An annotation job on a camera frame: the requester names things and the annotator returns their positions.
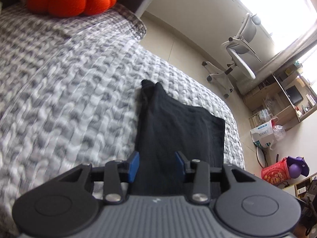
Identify grey window curtain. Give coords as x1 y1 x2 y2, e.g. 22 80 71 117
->
236 22 317 95

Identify red printed bucket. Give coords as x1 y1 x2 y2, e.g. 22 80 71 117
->
261 159 293 186

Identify clear plastic storage bags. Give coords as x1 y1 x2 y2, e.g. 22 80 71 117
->
258 93 275 124

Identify black monitor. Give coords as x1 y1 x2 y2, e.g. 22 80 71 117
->
285 85 303 105

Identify black t-shirt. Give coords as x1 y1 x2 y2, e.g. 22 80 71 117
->
129 79 226 196

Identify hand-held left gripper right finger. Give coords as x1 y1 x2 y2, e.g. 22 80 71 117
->
175 151 259 205

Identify white paper shopping bag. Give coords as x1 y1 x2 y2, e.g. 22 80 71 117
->
250 120 279 150

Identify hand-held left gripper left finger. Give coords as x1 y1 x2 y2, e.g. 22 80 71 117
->
58 151 139 205

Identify grey checked quilt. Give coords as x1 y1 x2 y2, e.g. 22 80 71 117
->
0 4 245 236

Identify white office chair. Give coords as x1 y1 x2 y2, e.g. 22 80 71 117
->
202 12 262 99

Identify round white board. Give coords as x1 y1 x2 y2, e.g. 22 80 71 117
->
256 145 268 169

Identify purple ball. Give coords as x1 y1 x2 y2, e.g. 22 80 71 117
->
290 164 301 178

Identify wooden desk with shelves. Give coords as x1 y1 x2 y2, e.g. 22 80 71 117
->
243 62 317 132

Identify white cabinet with wooden legs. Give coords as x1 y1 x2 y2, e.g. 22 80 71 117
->
282 171 317 204

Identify clear plastic bag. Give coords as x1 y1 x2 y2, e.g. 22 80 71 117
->
272 125 286 142

